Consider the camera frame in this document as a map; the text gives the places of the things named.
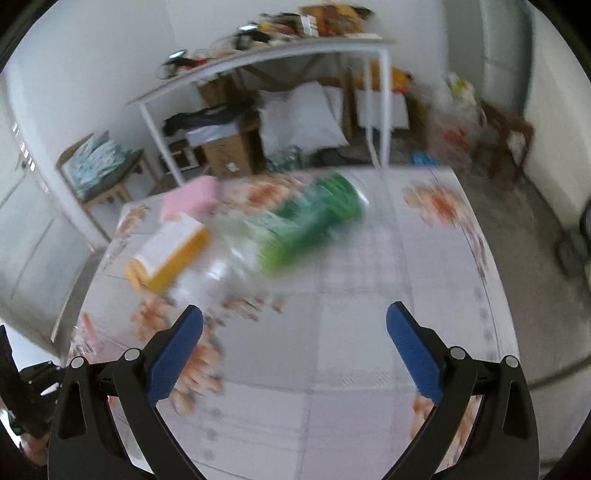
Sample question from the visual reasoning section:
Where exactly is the brown cardboard box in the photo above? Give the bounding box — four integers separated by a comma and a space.
187, 124, 266, 178

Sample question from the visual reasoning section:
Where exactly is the green patterned bag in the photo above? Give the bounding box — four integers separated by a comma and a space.
267, 147, 308, 172

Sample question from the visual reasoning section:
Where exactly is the yellow and white box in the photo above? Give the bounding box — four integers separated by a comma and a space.
126, 213, 213, 292

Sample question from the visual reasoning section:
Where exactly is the wooden chair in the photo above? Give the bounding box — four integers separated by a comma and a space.
56, 131, 158, 217

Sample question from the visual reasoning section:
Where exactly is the white door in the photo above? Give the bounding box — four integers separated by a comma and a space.
0, 74, 109, 358

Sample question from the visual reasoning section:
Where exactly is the grey rice cooker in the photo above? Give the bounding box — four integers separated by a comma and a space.
554, 222, 591, 280

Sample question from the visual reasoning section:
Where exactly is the white framed desk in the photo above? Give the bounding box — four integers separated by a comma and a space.
127, 34, 398, 185

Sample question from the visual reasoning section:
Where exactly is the yellow bag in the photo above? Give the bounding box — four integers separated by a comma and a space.
355, 62, 414, 93

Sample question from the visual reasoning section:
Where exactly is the green plastic bottle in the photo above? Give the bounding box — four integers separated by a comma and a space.
175, 172, 370, 303

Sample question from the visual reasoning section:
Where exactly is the pink box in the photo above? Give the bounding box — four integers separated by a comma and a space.
159, 176, 221, 221

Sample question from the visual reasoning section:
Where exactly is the black cloth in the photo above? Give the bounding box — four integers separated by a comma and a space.
164, 106, 250, 137

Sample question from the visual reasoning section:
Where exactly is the white refrigerator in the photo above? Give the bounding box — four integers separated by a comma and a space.
480, 0, 536, 112

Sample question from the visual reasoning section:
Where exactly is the dark wooden stool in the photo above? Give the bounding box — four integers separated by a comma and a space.
475, 99, 536, 178

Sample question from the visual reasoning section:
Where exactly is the floral blue cushion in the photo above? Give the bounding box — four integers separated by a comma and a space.
69, 131, 127, 197

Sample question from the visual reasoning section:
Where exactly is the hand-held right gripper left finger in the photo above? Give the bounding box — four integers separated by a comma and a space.
47, 305, 206, 480

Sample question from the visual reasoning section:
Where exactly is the white printed plastic bag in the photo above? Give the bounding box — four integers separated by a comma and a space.
427, 71, 483, 158

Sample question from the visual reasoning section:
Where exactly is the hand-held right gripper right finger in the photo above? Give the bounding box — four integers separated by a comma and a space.
386, 301, 541, 480

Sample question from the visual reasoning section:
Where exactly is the wooden cross-braced frame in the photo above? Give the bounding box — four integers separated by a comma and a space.
235, 53, 347, 93

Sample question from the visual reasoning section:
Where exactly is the white pillow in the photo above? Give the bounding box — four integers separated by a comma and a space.
259, 80, 349, 155

